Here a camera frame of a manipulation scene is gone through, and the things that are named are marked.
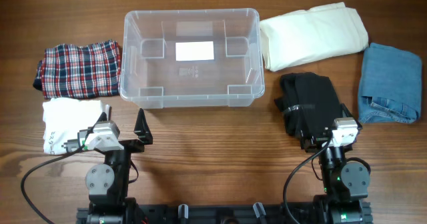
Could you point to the cream cloth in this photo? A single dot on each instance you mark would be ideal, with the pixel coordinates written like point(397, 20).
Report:
point(306, 36)

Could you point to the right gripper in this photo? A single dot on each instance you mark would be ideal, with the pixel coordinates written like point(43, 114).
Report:
point(315, 138)

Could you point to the clear plastic storage container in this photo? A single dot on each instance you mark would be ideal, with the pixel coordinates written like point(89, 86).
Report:
point(153, 79)

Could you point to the black folded garment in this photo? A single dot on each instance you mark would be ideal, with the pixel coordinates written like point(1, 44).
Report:
point(308, 100)

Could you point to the white label in container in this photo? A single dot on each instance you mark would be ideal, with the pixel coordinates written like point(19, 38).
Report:
point(194, 51)

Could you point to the white printed folded t-shirt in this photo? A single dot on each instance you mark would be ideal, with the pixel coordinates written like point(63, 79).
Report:
point(64, 118)

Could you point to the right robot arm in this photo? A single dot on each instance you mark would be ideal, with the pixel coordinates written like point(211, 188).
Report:
point(345, 180)

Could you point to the red navy plaid cloth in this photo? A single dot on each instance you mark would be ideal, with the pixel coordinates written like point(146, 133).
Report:
point(80, 72)

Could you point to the blue denim jeans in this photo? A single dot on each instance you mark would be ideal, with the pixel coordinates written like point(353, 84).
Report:
point(390, 88)

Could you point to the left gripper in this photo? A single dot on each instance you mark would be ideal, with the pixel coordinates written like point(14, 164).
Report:
point(144, 132)

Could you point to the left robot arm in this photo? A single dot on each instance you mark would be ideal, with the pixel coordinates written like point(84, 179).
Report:
point(108, 182)

